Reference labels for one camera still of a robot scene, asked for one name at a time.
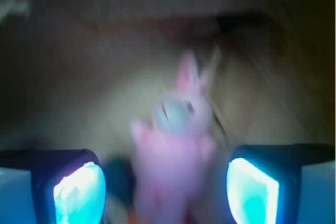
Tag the pink plush bunny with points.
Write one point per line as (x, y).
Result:
(174, 151)

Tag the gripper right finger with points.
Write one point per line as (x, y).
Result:
(292, 183)

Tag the brown paper bag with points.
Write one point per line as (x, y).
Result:
(75, 72)

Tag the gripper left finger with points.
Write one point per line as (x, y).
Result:
(51, 186)

